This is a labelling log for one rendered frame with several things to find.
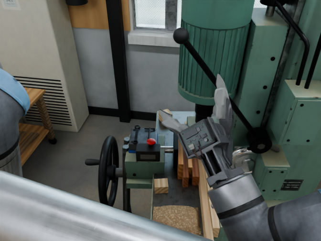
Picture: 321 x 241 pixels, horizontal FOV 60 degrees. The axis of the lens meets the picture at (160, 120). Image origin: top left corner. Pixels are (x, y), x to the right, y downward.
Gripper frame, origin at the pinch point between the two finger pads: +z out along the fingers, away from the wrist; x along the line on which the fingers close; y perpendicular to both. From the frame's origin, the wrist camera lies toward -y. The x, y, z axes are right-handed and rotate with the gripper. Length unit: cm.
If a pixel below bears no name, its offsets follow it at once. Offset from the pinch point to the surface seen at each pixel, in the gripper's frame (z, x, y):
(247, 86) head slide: 0.6, -9.3, -21.5
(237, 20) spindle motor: 11.4, -15.6, -7.1
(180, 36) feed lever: 10.3, -4.8, 3.6
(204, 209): -24.7, 18.3, -24.1
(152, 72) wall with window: 85, 63, -142
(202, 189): -19.1, 18.2, -28.9
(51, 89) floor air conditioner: 100, 131, -95
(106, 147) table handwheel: 7.3, 43.2, -23.3
